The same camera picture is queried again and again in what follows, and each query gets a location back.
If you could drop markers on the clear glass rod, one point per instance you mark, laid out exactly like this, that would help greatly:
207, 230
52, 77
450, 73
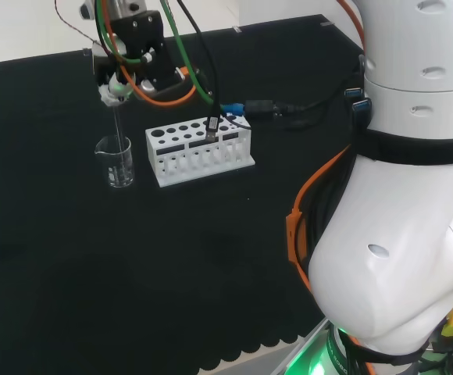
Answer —
119, 125

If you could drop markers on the white test tube rack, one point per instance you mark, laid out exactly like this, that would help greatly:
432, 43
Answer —
187, 164

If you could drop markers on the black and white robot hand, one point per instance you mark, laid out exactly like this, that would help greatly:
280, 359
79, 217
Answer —
140, 43

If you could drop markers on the black bench cloth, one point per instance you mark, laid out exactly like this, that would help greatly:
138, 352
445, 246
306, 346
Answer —
133, 273

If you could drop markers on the clear glass beaker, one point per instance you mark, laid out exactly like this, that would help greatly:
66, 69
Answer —
119, 172

